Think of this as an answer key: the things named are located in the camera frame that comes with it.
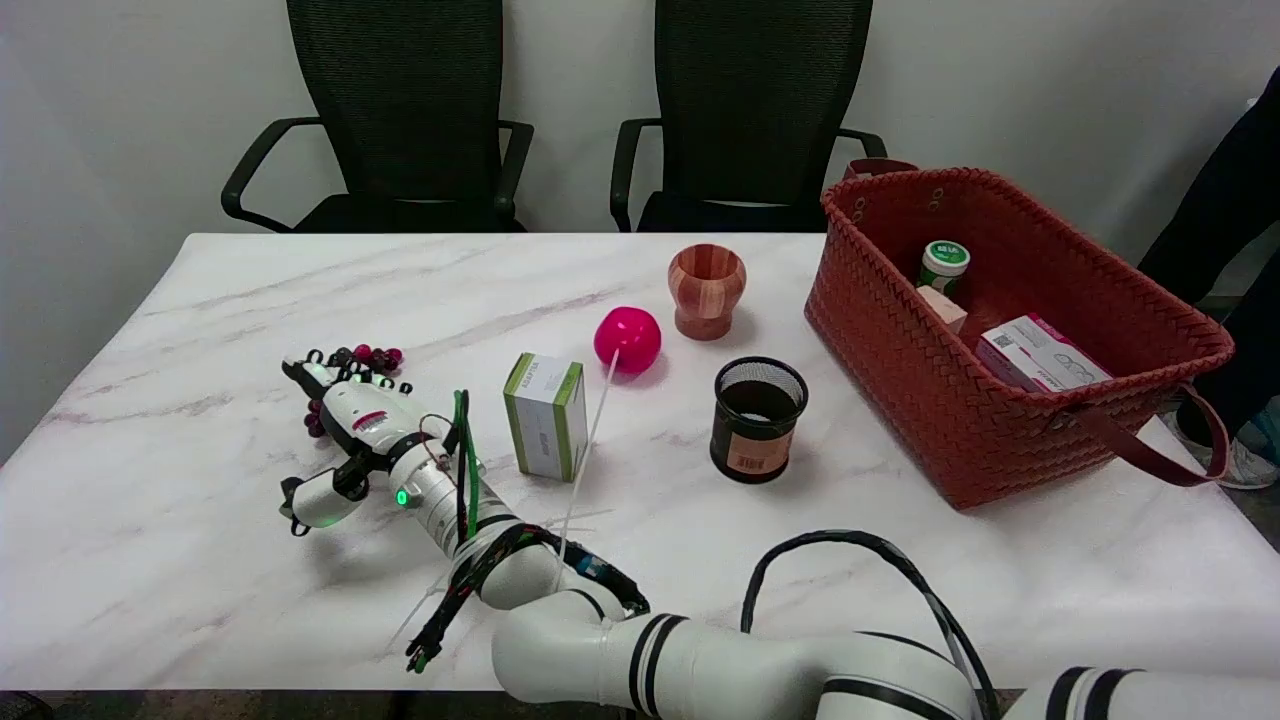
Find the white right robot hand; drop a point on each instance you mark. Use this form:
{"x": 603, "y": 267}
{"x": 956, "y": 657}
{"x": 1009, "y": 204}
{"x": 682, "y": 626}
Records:
{"x": 365, "y": 420}

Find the black mesh pen container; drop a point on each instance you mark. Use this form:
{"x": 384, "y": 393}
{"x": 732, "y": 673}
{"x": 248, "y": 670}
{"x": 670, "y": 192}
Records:
{"x": 757, "y": 440}

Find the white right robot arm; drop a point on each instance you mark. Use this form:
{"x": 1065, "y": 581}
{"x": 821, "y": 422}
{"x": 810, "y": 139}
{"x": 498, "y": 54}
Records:
{"x": 700, "y": 665}

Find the dark red grape bunch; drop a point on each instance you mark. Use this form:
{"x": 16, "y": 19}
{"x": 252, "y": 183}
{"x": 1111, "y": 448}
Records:
{"x": 372, "y": 354}

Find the green and white box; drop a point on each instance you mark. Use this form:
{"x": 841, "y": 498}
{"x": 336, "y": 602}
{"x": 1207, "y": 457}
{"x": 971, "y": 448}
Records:
{"x": 545, "y": 420}

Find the black mesh office chair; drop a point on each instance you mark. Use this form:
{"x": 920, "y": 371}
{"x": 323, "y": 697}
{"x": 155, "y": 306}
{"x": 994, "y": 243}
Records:
{"x": 400, "y": 90}
{"x": 760, "y": 90}

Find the wooden striped cup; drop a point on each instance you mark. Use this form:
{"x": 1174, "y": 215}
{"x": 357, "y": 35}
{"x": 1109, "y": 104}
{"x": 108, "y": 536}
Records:
{"x": 706, "y": 285}

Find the red woven basket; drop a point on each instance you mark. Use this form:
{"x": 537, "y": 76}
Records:
{"x": 930, "y": 400}

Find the small pale pink box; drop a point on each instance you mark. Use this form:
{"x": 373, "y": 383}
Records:
{"x": 943, "y": 308}

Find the green lidded white bottle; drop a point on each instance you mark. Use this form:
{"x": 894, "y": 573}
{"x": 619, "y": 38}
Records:
{"x": 943, "y": 262}

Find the white and pink box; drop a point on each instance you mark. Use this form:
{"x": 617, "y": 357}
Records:
{"x": 1040, "y": 358}

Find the white sneaker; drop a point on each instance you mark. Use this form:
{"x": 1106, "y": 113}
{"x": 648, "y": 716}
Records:
{"x": 1245, "y": 462}

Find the person in dark clothes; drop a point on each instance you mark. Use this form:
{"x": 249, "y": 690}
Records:
{"x": 1225, "y": 220}

